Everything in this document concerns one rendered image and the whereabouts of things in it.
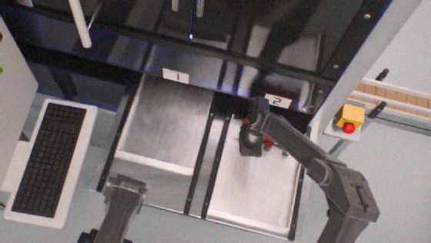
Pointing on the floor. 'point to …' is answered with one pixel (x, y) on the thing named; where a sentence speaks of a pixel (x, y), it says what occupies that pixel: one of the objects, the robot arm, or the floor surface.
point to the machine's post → (363, 59)
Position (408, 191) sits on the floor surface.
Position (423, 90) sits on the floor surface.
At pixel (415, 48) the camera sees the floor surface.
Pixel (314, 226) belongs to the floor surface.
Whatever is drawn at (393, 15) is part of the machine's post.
